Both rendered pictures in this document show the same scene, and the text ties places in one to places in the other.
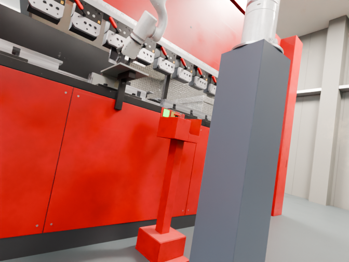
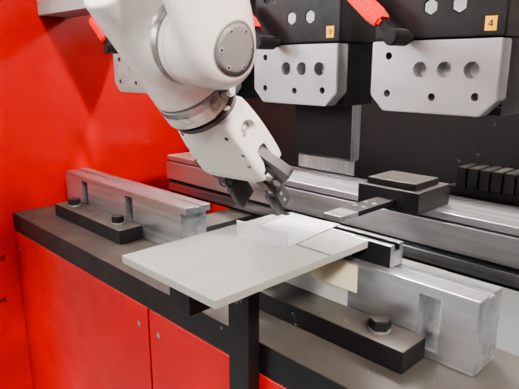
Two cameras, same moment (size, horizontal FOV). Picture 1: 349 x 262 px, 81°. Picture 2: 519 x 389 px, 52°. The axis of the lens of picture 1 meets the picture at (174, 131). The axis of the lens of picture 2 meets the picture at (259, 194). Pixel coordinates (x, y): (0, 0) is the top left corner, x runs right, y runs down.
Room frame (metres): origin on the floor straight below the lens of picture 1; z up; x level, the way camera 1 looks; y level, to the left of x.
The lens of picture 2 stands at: (1.17, -0.28, 1.23)
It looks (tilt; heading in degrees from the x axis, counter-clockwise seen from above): 14 degrees down; 87
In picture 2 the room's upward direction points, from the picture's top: straight up
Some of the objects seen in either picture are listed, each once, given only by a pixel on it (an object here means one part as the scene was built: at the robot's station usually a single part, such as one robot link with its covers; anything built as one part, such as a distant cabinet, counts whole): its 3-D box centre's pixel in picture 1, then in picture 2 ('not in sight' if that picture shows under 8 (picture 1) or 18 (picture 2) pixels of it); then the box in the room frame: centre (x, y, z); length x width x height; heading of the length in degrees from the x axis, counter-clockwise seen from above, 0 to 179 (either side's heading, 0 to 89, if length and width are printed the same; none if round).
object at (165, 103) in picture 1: (224, 126); not in sight; (2.14, -0.50, 0.92); 1.68 x 0.06 x 0.10; 131
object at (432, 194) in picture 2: not in sight; (380, 197); (1.43, 0.57, 1.01); 0.26 x 0.12 x 0.05; 41
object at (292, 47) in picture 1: (257, 123); not in sight; (2.93, -1.16, 1.15); 0.85 x 0.25 x 2.30; 41
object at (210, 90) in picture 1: (212, 86); not in sight; (1.95, -0.29, 1.26); 0.15 x 0.09 x 0.17; 131
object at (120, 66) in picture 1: (123, 73); (249, 251); (1.20, 0.36, 1.00); 0.26 x 0.18 x 0.01; 41
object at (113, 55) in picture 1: (117, 57); (326, 137); (1.31, 0.45, 1.13); 0.10 x 0.02 x 0.10; 131
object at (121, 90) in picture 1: (123, 91); (228, 341); (1.17, 0.33, 0.88); 0.14 x 0.04 x 0.22; 41
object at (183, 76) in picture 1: (183, 70); not in sight; (1.69, 0.01, 1.26); 0.15 x 0.09 x 0.17; 131
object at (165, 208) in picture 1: (170, 184); not in sight; (1.24, -0.03, 0.39); 0.06 x 0.06 x 0.54; 43
